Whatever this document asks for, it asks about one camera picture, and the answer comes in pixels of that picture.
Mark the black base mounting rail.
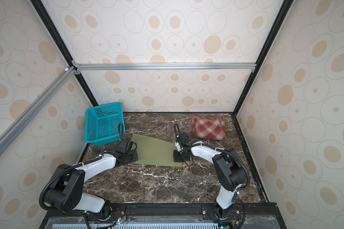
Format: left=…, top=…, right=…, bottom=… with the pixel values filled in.
left=40, top=203, right=286, bottom=229

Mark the red plaid skirt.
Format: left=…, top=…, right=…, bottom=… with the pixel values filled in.
left=192, top=115, right=226, bottom=141

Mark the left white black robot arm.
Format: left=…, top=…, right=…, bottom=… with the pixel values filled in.
left=39, top=123, right=138, bottom=220

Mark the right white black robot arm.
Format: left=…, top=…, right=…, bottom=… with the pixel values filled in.
left=173, top=124, right=250, bottom=211

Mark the diagonal aluminium left rail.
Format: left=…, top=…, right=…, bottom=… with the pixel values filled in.
left=0, top=66, right=75, bottom=156

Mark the teal plastic basket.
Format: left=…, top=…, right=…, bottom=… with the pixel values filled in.
left=84, top=102, right=124, bottom=146

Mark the olive green skirt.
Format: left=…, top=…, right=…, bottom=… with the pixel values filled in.
left=131, top=134, right=183, bottom=167

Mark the horizontal aluminium back rail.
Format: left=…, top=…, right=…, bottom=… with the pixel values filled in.
left=75, top=63, right=256, bottom=71

